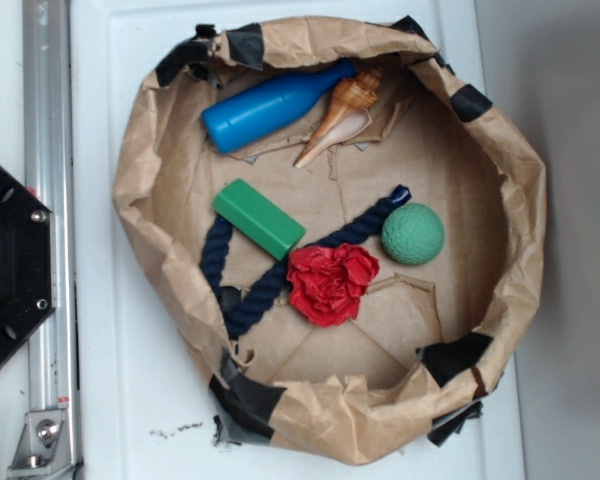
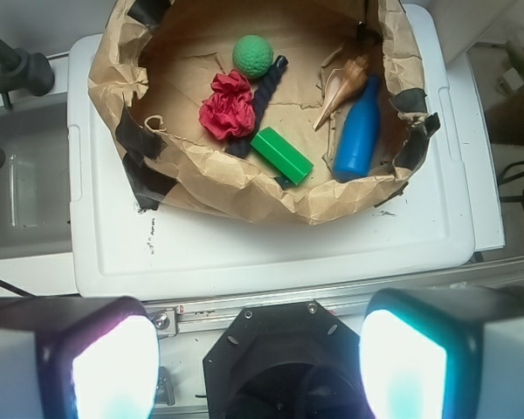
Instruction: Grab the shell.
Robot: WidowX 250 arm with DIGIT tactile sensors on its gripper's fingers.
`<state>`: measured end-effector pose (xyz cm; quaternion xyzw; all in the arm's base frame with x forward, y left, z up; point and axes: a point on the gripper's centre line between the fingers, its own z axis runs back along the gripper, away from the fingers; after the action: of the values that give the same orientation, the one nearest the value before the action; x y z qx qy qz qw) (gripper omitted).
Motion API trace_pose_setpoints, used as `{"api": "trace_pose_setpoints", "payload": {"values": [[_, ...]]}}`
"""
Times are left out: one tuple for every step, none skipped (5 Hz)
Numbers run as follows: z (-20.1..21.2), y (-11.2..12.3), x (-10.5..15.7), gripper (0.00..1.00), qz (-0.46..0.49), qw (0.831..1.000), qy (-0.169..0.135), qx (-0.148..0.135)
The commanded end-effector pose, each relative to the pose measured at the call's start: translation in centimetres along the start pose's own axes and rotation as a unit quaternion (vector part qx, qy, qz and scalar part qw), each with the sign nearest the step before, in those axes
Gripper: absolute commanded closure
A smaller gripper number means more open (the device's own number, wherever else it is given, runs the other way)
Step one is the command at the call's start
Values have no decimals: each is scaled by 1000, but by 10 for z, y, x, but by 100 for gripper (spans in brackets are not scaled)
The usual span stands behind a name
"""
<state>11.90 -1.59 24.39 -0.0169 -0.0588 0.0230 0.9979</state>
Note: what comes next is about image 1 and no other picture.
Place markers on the green rectangular block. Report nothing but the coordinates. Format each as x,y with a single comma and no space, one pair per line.
258,218

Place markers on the green dimpled ball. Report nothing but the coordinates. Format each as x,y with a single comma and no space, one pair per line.
413,234

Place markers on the red crumpled paper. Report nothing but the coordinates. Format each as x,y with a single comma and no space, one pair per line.
328,283

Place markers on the aluminium extrusion rail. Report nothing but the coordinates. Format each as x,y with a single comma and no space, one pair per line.
53,348

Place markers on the black hexagonal base plate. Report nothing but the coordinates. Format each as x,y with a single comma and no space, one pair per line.
27,295

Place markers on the metal corner bracket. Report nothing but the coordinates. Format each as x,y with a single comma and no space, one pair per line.
43,448

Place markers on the brown paper bag bin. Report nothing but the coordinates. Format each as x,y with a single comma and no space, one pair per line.
429,341

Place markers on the orange spiral sea shell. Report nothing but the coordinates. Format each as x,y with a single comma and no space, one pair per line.
347,115

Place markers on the blue plastic bottle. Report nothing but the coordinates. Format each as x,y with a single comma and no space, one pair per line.
270,106

